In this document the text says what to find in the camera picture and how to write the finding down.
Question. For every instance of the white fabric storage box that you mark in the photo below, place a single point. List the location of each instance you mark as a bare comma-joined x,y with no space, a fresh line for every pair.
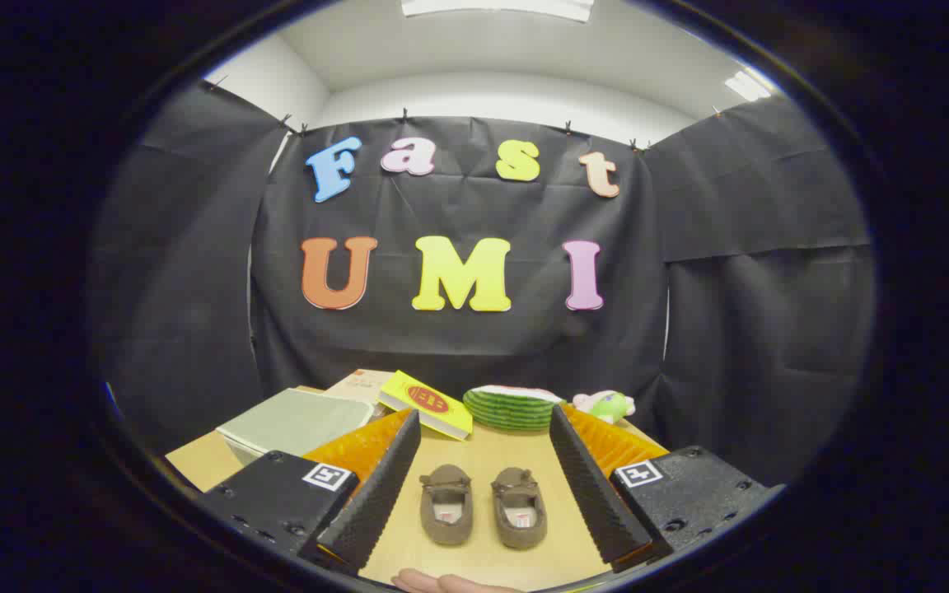
293,420

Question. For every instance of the yellow book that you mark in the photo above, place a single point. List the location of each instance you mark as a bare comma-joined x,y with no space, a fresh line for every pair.
451,422

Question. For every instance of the brown fuzzy shoe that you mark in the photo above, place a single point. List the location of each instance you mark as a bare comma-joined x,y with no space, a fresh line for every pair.
446,476
516,479

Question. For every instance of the small ceiling light panel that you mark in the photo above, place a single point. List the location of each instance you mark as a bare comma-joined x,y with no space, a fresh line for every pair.
748,85

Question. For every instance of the pink and green plush toy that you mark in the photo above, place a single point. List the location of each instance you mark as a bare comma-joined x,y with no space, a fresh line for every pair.
606,405

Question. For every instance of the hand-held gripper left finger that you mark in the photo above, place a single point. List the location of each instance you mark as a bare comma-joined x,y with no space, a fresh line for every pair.
376,494

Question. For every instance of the beige book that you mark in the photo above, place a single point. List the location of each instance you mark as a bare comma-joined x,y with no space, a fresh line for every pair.
359,385

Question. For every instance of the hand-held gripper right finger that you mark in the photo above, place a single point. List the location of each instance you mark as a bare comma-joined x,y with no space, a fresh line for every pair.
594,494

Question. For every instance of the watermelon slice plush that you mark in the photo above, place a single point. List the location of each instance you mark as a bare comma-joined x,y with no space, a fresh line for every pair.
511,412

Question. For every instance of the long ceiling light panel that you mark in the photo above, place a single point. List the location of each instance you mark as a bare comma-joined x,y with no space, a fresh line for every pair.
499,7

